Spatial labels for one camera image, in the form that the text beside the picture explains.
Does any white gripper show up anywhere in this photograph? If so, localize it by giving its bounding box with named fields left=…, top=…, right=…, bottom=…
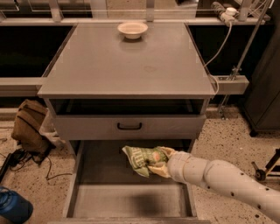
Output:
left=148, top=147, right=209, bottom=185

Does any green jalapeno chip bag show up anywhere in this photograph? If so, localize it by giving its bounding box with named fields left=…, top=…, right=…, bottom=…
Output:
left=122, top=146, right=168, bottom=178

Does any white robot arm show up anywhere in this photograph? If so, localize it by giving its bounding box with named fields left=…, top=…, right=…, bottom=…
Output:
left=144, top=147, right=280, bottom=224

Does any open grey middle drawer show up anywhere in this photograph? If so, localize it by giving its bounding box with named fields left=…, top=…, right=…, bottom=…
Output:
left=48, top=140, right=211, bottom=224

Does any grey drawer cabinet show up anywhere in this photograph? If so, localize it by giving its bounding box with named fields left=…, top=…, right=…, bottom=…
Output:
left=37, top=22, right=217, bottom=224

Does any closed grey top drawer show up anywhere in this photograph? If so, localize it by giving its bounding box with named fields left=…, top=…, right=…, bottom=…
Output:
left=53, top=115, right=206, bottom=140

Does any black wheeled cart leg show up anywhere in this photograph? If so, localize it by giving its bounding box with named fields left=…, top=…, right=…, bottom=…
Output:
left=251, top=149, right=280, bottom=181

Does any dark grey cabinet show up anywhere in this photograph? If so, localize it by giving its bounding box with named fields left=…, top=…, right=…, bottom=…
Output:
left=243, top=0, right=280, bottom=137

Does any metal stand pole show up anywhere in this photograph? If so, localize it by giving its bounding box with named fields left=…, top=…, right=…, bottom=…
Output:
left=218, top=0, right=274, bottom=120

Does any white ceramic bowl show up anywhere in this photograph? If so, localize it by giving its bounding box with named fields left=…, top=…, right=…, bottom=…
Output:
left=117, top=22, right=148, bottom=39

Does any white power adapter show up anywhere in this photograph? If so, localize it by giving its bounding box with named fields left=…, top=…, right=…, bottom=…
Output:
left=211, top=2, right=237, bottom=26

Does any black drawer handle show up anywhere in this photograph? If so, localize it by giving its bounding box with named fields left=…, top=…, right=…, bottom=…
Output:
left=116, top=122, right=143, bottom=130

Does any black floor cable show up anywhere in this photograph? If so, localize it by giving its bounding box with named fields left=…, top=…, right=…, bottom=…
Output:
left=0, top=148, right=74, bottom=184

